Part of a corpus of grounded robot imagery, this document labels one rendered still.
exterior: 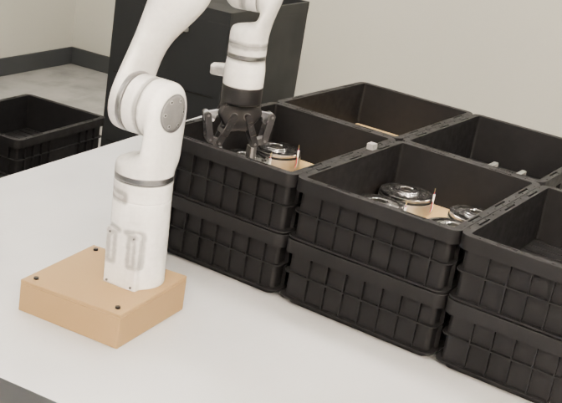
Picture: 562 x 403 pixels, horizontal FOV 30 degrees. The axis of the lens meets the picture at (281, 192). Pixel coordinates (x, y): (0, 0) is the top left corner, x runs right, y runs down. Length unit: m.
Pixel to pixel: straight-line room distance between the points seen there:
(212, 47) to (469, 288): 1.97
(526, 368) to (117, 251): 0.65
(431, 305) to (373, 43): 3.82
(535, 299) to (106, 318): 0.64
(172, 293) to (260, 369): 0.20
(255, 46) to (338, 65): 3.65
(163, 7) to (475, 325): 0.68
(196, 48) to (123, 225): 1.92
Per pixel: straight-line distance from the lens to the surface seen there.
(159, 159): 1.57
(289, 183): 1.75
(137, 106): 1.55
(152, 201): 1.59
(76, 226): 2.03
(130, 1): 3.61
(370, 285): 1.72
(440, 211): 2.02
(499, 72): 5.23
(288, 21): 3.81
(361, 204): 1.68
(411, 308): 1.70
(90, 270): 1.71
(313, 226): 1.75
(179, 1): 1.58
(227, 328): 1.70
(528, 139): 2.39
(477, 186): 2.01
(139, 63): 1.60
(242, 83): 1.87
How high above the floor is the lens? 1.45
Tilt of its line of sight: 19 degrees down
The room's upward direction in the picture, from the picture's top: 9 degrees clockwise
